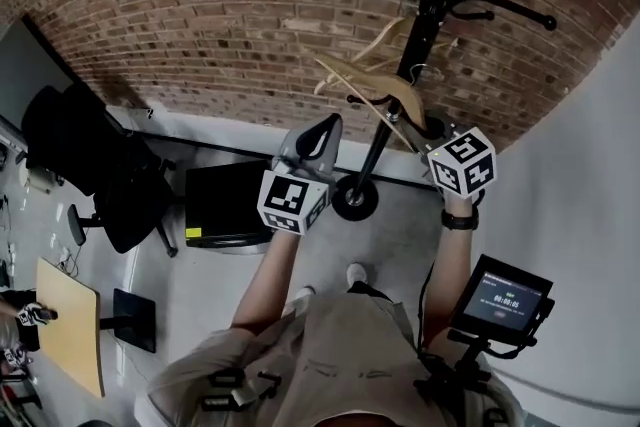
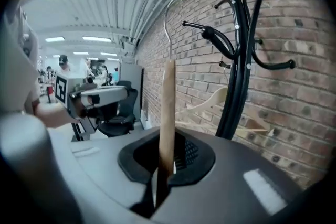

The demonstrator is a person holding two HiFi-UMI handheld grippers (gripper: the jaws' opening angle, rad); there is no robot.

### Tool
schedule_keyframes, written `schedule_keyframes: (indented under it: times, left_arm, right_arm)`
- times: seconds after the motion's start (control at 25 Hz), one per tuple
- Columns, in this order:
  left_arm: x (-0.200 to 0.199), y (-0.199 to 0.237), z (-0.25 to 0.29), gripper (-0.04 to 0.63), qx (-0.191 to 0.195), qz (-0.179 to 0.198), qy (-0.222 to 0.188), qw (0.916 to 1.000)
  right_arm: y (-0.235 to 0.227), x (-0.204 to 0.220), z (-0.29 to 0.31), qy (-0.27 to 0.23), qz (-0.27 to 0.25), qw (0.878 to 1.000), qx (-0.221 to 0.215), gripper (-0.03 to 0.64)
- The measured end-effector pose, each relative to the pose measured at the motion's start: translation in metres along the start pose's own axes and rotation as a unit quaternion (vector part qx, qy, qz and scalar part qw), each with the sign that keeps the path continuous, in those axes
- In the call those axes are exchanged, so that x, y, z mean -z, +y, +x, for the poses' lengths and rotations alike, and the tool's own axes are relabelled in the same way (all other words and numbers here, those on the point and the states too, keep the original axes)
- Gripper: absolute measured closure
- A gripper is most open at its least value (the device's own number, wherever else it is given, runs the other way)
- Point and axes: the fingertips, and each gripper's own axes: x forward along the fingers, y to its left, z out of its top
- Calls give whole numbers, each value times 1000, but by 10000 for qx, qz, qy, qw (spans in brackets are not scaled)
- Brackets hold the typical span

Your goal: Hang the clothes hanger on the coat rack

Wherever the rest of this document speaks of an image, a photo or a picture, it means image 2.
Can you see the ceiling light panel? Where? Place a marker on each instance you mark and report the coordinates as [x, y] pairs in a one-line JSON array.
[[55, 39], [97, 39]]

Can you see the black coat stand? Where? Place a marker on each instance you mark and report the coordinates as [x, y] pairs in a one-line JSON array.
[[237, 81]]

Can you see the black office chair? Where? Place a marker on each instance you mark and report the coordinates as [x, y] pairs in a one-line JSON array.
[[123, 115]]

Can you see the white tall cabinet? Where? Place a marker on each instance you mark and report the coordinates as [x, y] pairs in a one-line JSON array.
[[131, 86]]

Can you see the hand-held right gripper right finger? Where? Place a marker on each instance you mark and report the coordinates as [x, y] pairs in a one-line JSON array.
[[223, 191]]

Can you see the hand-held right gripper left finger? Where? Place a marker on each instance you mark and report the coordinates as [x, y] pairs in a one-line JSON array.
[[105, 173]]

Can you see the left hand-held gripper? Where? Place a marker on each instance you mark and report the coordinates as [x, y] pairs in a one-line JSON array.
[[65, 91]]

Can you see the wooden hanger with metal hook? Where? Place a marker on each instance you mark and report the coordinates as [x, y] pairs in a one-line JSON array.
[[168, 102]]

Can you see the person's left forearm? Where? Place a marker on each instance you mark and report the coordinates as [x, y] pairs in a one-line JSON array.
[[50, 116]]

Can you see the pale wooden hanger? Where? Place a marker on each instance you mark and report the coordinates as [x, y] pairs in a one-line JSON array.
[[207, 103]]

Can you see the person's white shirt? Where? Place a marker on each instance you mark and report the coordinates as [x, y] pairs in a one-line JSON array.
[[15, 60]]

